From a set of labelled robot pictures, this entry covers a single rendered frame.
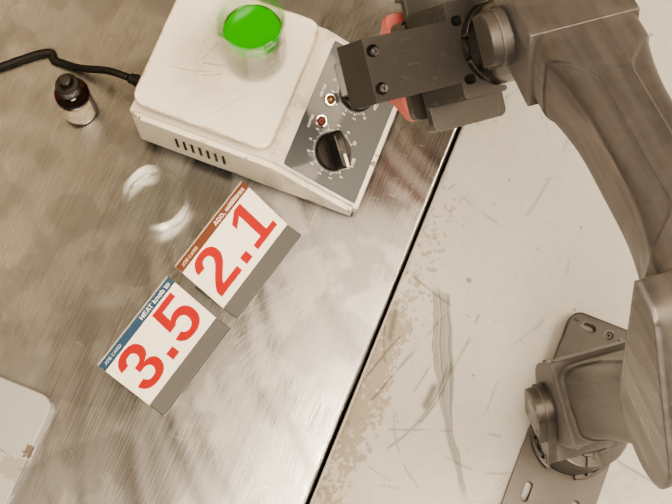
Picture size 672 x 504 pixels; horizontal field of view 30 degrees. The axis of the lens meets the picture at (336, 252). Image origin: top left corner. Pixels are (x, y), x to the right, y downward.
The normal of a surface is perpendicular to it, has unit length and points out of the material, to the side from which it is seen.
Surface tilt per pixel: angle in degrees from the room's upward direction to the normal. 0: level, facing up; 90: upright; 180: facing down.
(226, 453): 0
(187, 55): 0
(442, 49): 31
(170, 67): 0
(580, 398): 79
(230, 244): 40
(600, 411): 88
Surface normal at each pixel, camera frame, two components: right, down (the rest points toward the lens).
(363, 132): 0.47, -0.05
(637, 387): -0.96, 0.26
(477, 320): 0.01, -0.25
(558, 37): -0.10, -0.62
